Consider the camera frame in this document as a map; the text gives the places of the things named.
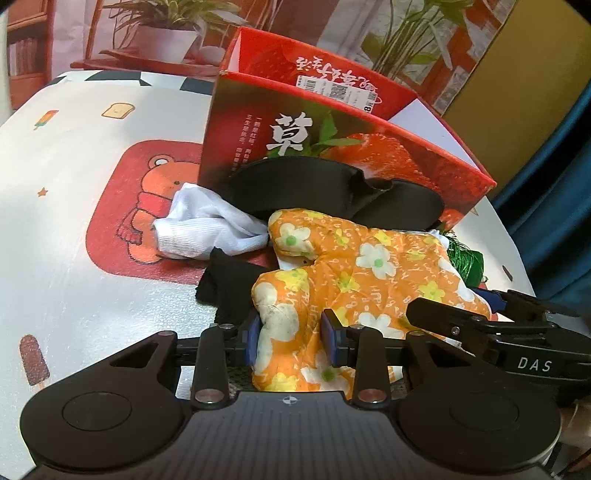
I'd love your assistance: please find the blue curtain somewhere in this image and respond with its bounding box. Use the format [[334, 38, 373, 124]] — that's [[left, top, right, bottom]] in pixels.
[[489, 83, 591, 296]]

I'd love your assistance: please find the red strawberry print cardboard box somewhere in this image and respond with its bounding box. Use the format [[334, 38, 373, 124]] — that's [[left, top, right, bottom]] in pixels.
[[198, 27, 498, 232]]

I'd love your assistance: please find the black knit sock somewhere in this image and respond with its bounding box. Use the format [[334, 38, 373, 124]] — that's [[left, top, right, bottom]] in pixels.
[[196, 248, 273, 325]]

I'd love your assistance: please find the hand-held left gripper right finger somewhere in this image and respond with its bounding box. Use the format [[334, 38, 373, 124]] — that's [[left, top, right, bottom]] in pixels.
[[321, 308, 467, 408]]

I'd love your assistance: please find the green mesh scrubber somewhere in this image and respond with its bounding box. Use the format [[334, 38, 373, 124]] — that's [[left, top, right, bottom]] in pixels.
[[445, 235, 486, 287]]

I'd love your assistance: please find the white sock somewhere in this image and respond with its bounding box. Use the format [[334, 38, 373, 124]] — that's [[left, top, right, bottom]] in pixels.
[[152, 182, 271, 259]]

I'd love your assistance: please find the cartoon bear printed mat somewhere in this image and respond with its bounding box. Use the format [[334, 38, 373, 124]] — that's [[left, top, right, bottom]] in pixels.
[[0, 78, 539, 462]]

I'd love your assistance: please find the black sleep mask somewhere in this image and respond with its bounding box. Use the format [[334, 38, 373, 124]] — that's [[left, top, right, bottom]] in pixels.
[[228, 157, 446, 229]]

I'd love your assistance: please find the room scene wall poster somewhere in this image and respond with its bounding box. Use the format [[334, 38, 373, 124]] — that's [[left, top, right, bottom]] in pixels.
[[0, 0, 514, 117]]

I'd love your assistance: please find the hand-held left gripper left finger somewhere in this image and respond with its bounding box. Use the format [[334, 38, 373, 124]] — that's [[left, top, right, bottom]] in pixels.
[[108, 318, 264, 411]]

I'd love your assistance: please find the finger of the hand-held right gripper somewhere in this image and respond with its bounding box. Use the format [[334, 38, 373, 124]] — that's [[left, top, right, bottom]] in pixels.
[[404, 297, 509, 366], [475, 289, 579, 325]]

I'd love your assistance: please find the orange floral padded cloth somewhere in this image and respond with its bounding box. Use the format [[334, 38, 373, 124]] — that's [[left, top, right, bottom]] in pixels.
[[252, 209, 492, 393]]

